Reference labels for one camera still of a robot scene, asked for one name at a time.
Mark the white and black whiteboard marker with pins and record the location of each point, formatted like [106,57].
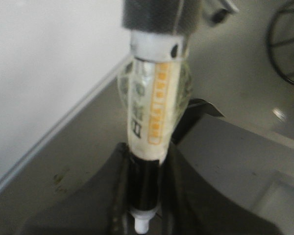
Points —
[156,91]

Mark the black stand base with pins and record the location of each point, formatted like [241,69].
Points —
[197,108]

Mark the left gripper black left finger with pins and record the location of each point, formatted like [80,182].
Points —
[99,207]

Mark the white whiteboard with aluminium frame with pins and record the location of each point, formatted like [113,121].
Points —
[53,53]

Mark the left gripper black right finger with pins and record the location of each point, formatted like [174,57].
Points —
[191,206]

